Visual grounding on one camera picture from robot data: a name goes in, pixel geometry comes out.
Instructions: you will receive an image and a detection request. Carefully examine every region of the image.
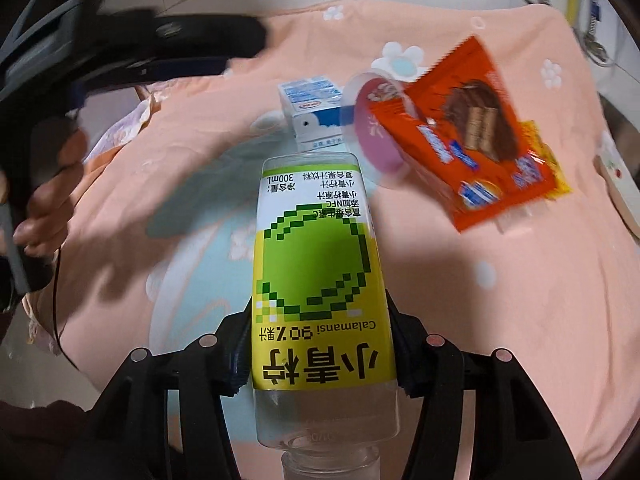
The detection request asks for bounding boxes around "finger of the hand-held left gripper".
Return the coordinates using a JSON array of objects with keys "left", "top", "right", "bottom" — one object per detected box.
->
[
  {"left": 85, "top": 6, "right": 268, "bottom": 78},
  {"left": 72, "top": 57, "right": 232, "bottom": 108}
]

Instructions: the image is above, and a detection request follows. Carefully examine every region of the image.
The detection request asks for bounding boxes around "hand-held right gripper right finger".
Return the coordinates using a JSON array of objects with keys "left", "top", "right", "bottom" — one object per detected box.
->
[{"left": 387, "top": 295, "right": 571, "bottom": 480}]

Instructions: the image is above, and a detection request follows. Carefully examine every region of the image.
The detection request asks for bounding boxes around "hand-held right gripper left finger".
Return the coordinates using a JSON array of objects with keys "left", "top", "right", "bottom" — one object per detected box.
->
[{"left": 62, "top": 295, "right": 253, "bottom": 480}]

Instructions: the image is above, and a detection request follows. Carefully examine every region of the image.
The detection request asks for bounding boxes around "yellow snack packet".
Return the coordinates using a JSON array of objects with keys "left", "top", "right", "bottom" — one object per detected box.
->
[{"left": 517, "top": 120, "right": 573, "bottom": 202}]

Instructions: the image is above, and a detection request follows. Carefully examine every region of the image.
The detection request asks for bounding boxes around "pink plastic cup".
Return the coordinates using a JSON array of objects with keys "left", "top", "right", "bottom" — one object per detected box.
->
[{"left": 344, "top": 71, "right": 426, "bottom": 183}]

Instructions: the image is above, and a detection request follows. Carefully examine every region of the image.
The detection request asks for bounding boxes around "peach flower printed blanket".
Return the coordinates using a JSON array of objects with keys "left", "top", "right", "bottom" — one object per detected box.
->
[{"left": 0, "top": 0, "right": 640, "bottom": 480}]

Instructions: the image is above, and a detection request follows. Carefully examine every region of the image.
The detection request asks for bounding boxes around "small blue white milk carton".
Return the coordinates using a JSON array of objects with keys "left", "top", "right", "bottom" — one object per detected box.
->
[{"left": 277, "top": 75, "right": 358, "bottom": 153}]

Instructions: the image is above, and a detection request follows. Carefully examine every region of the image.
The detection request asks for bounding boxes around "orange snack wrapper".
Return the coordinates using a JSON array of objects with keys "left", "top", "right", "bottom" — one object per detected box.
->
[{"left": 372, "top": 35, "right": 558, "bottom": 233}]

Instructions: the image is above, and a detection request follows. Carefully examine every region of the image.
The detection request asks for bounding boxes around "white frilled cloth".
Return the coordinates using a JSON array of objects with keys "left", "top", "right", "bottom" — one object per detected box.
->
[{"left": 82, "top": 92, "right": 153, "bottom": 163}]

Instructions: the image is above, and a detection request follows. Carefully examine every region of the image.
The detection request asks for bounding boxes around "green label plastic bottle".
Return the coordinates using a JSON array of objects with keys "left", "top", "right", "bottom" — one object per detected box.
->
[{"left": 250, "top": 152, "right": 403, "bottom": 480}]

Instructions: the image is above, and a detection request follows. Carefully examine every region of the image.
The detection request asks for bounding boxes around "white ceramic plate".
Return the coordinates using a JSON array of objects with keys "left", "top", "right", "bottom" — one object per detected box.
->
[{"left": 592, "top": 130, "right": 640, "bottom": 242}]

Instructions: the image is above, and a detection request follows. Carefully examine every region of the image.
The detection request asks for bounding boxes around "person's left hand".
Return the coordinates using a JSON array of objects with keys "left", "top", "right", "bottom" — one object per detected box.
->
[{"left": 12, "top": 127, "right": 91, "bottom": 261}]

